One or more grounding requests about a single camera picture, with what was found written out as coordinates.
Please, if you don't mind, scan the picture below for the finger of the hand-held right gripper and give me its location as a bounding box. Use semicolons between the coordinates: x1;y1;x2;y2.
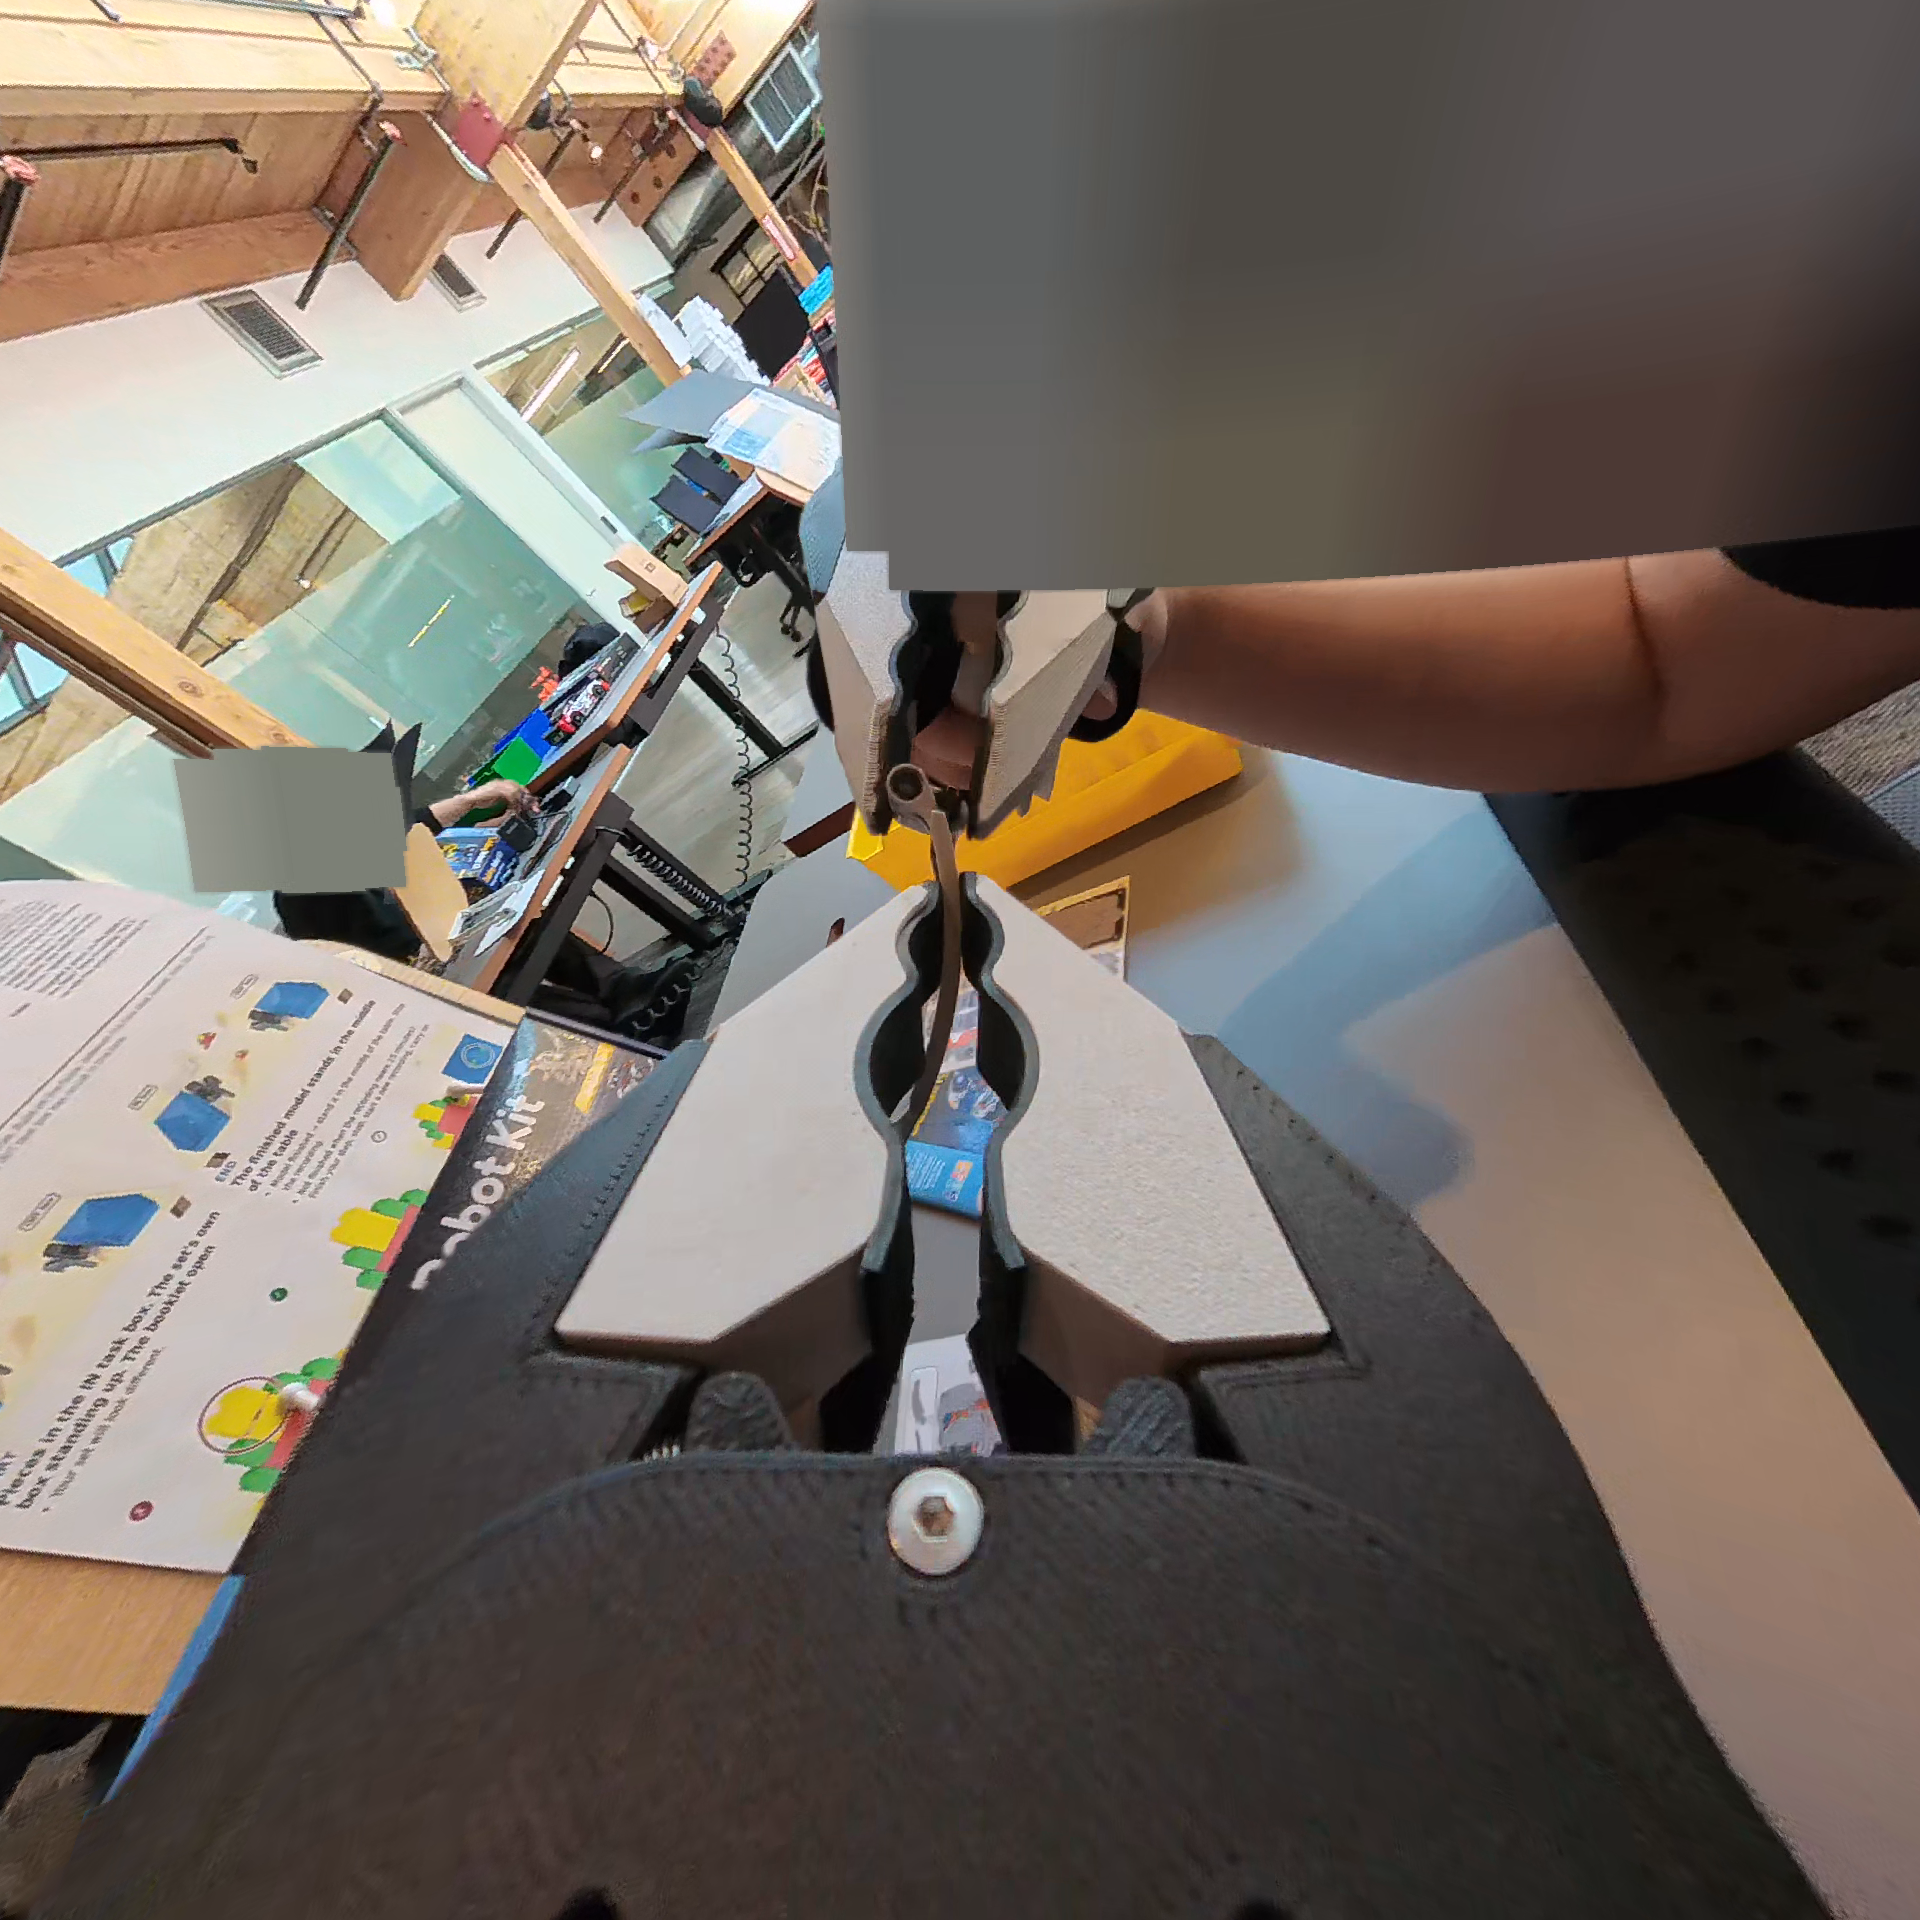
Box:
814;555;963;841
966;589;1146;841

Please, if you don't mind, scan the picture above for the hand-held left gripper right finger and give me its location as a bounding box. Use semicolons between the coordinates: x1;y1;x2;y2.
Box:
957;873;1338;1455

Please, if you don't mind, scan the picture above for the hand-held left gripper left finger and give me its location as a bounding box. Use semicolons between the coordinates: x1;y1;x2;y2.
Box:
556;883;963;1455

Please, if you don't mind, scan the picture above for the curved grey panel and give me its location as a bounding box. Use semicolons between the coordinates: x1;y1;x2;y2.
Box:
897;809;970;1133

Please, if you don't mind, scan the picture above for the person's right forearm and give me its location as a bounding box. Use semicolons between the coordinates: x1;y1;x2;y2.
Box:
1147;546;1920;794

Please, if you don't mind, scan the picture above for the background wooden desk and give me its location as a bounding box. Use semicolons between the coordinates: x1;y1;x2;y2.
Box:
516;562;819;797
442;743;758;1009

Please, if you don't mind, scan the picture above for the grey desk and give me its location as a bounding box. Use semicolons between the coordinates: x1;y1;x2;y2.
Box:
705;743;1920;1920

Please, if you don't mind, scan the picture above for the yellow storage bin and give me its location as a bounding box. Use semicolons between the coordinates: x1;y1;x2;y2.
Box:
843;711;1247;897

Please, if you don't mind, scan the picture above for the blue printed leaflet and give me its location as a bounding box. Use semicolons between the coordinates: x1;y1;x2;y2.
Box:
897;983;1003;1456

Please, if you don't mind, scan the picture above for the blue robot kit box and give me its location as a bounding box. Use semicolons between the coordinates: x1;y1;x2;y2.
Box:
102;1013;713;1808

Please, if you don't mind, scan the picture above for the grey cardboard sheet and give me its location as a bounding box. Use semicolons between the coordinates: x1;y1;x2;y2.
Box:
621;372;841;506

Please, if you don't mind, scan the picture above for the white printed instruction sheet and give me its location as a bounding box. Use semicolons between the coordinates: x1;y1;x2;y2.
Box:
0;881;519;1577

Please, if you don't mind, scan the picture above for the black perforated panel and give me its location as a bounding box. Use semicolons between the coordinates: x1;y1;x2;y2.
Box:
1485;736;1920;1501

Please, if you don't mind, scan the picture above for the person's black clothing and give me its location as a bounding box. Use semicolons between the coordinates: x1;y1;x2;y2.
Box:
1721;528;1920;609

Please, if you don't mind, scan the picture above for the wooden beam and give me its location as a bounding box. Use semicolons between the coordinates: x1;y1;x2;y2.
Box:
0;528;308;760

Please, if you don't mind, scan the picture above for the wooden post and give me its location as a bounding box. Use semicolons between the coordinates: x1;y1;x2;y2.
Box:
487;141;695;388

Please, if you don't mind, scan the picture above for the wall air vent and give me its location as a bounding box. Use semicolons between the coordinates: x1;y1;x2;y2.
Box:
199;289;324;378

